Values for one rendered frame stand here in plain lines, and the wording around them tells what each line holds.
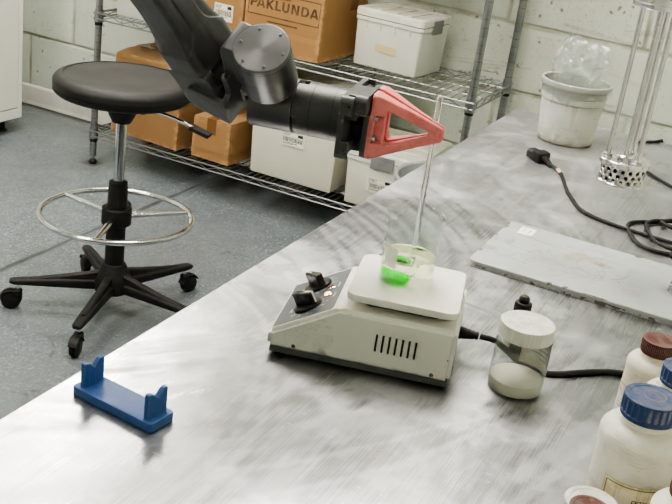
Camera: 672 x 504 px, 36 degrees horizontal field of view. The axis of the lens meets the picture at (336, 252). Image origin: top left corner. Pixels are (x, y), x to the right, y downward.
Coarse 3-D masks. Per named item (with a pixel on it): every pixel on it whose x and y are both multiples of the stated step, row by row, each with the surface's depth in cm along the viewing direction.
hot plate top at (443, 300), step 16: (368, 256) 118; (368, 272) 114; (448, 272) 117; (352, 288) 110; (368, 288) 110; (384, 288) 111; (432, 288) 112; (448, 288) 113; (464, 288) 114; (384, 304) 108; (400, 304) 108; (416, 304) 108; (432, 304) 108; (448, 304) 109
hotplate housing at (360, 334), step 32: (320, 320) 110; (352, 320) 109; (384, 320) 109; (416, 320) 109; (448, 320) 110; (288, 352) 112; (320, 352) 111; (352, 352) 110; (384, 352) 109; (416, 352) 109; (448, 352) 108
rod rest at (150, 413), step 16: (96, 368) 100; (80, 384) 100; (96, 384) 100; (112, 384) 100; (96, 400) 98; (112, 400) 98; (128, 400) 98; (144, 400) 99; (160, 400) 96; (128, 416) 96; (144, 416) 96; (160, 416) 96
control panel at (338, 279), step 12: (336, 276) 119; (300, 288) 121; (324, 288) 117; (336, 288) 115; (288, 300) 118; (324, 300) 113; (336, 300) 111; (288, 312) 114; (312, 312) 111; (276, 324) 112
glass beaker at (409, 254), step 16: (400, 208) 112; (416, 208) 113; (432, 208) 112; (400, 224) 108; (416, 224) 107; (432, 224) 112; (384, 240) 111; (400, 240) 108; (416, 240) 108; (432, 240) 109; (384, 256) 111; (400, 256) 109; (416, 256) 109; (432, 256) 110; (384, 272) 111; (400, 272) 109; (416, 272) 109; (432, 272) 111; (400, 288) 110; (416, 288) 110
